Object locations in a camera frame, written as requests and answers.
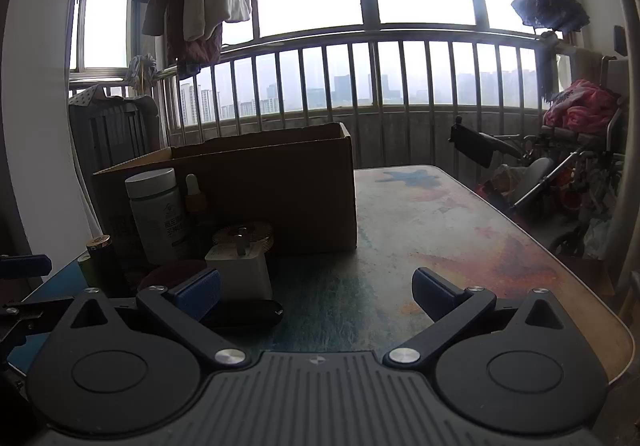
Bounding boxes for hanging dark garment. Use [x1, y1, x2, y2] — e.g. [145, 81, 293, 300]
[510, 0, 591, 35]

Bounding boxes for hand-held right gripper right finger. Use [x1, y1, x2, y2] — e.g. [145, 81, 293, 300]
[382, 267, 568, 370]

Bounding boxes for wheelchair with pink cloth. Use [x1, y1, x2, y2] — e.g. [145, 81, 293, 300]
[448, 115, 626, 258]

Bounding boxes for green dropper bottle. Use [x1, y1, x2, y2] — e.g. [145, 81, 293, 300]
[183, 173, 213, 249]

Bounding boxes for dark red round lid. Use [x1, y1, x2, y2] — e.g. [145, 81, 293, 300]
[137, 259, 209, 293]

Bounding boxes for brown ridged round ring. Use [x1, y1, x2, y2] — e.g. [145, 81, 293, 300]
[210, 221, 275, 258]

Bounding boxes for spotted cardboard piece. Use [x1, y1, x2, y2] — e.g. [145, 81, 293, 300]
[68, 85, 102, 108]

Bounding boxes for white lidded supplement bottle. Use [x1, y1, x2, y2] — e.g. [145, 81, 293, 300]
[124, 167, 190, 265]

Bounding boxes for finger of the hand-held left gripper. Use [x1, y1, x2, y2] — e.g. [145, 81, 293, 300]
[0, 253, 52, 281]
[0, 297, 76, 368]

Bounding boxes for pink blanket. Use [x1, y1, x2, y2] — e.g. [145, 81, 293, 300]
[542, 78, 624, 133]

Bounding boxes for gold capped dark cylinder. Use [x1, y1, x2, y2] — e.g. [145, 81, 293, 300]
[85, 235, 125, 298]

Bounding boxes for brown cardboard box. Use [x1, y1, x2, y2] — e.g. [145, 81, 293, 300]
[92, 122, 359, 258]

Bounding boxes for white charger plug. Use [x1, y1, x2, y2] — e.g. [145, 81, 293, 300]
[204, 227, 274, 303]

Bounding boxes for dark folded crate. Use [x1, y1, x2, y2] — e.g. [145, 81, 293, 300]
[68, 95, 162, 179]

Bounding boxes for green cylinder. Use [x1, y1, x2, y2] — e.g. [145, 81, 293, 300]
[77, 253, 102, 291]

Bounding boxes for metal balcony railing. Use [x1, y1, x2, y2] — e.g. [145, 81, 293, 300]
[159, 22, 552, 143]

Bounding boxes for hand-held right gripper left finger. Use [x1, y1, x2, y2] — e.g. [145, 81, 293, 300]
[50, 267, 252, 371]

